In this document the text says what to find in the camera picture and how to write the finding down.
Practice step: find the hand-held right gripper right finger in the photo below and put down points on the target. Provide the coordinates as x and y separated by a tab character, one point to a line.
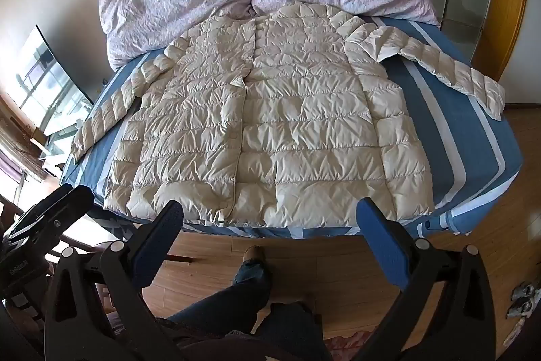
379	236

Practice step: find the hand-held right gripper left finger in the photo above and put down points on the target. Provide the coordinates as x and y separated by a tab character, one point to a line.
165	226

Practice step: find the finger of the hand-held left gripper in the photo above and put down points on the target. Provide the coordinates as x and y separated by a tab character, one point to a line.
59	208

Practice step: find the cream quilted down jacket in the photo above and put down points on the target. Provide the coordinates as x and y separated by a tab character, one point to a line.
274	111

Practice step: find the wooden cabinet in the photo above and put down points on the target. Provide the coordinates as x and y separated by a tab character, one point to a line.
21	124

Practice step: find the person's brown shoe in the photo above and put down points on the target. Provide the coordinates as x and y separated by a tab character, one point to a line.
255	255

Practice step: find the person's leg in jeans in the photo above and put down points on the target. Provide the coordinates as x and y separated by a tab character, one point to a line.
228	297
291	331

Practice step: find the red patterned rug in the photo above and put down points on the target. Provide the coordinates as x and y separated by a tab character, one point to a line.
344	346

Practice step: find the flat screen television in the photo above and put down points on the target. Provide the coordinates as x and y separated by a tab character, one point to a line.
46	82

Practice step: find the blue white striped bed sheet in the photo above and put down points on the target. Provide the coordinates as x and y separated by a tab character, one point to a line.
443	124

